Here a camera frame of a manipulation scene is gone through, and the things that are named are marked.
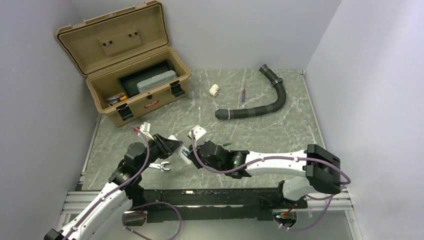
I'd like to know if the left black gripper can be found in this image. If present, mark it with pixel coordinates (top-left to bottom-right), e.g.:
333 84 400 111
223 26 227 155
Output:
137 132 183 173

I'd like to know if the white remote control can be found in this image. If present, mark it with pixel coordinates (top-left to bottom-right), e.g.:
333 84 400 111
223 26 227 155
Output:
174 144 193 165

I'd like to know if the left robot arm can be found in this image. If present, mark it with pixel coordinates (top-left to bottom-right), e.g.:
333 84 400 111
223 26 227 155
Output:
44 133 184 240

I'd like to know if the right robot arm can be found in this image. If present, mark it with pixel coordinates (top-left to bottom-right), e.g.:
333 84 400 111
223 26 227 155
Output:
188 141 343 208

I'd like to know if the silver open-end wrench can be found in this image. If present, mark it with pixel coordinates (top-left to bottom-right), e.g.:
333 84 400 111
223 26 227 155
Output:
148 161 171 173

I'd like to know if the white pipe fitting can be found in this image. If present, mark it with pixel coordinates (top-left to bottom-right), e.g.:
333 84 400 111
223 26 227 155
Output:
209 84 220 97

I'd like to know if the grey plastic case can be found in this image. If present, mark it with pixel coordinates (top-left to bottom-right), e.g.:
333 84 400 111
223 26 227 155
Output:
136 70 177 94

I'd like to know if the orange black tool in toolbox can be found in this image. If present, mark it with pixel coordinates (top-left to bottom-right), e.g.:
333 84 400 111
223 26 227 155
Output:
105 93 128 106

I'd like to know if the black tray in toolbox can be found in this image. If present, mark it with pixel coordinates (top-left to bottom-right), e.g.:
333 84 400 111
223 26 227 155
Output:
117 60 176 98

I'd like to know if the tan plastic toolbox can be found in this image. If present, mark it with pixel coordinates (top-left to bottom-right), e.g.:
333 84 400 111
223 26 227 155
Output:
56 0 190 127

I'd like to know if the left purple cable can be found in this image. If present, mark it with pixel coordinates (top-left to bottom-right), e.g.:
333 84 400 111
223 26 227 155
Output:
61 125 183 240

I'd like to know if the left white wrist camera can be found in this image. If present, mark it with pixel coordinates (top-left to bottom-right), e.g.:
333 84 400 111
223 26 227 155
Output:
133 121 154 140

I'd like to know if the black corrugated hose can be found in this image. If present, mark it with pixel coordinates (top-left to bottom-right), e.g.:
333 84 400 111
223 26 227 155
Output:
214 64 288 121

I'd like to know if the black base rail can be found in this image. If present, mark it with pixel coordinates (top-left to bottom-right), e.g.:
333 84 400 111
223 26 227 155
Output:
124 186 308 223

